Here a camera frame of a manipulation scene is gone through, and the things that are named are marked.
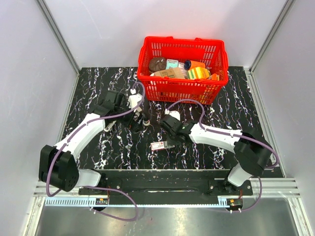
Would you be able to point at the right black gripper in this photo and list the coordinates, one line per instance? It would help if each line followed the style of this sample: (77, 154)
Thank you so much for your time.
(171, 142)

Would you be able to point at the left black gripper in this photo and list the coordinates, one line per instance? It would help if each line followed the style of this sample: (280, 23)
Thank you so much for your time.
(134, 126)

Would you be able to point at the beige staple remover tool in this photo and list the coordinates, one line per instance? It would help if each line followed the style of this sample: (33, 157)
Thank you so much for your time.
(144, 120)

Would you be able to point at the small staples box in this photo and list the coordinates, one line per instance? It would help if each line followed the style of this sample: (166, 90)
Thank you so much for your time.
(161, 145)

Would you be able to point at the beige stapler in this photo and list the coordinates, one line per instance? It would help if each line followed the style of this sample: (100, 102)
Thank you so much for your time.
(109, 126)

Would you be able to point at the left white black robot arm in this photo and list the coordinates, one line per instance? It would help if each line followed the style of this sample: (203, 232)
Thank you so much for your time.
(58, 163)

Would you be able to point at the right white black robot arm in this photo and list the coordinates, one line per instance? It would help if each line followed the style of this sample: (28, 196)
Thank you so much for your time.
(252, 151)

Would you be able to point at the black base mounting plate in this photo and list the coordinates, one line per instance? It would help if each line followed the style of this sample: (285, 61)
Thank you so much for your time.
(194, 181)

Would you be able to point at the brown cardboard box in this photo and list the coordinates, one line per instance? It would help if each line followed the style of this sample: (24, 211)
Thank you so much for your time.
(175, 72)

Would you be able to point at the brown round cookie pack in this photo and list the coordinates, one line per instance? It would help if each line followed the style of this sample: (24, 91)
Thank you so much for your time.
(157, 64)

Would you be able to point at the yellow green striped box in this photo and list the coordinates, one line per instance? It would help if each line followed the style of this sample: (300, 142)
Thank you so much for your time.
(198, 73)

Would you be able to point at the orange small packet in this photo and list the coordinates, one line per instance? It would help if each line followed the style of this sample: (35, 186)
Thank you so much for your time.
(214, 77)

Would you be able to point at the orange bottle blue cap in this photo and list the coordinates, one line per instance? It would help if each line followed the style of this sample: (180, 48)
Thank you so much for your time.
(190, 64)

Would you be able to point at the light blue small box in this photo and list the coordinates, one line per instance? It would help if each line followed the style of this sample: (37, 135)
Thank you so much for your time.
(171, 63)

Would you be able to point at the red plastic shopping basket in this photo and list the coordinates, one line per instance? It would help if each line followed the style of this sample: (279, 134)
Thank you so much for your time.
(209, 51)

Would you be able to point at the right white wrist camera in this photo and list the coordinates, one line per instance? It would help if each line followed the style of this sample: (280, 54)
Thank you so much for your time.
(173, 115)

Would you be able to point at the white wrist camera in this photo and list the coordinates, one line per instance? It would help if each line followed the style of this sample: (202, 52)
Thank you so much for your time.
(134, 98)
(173, 115)

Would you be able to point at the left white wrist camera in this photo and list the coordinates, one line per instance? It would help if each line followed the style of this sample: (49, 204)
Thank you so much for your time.
(134, 98)

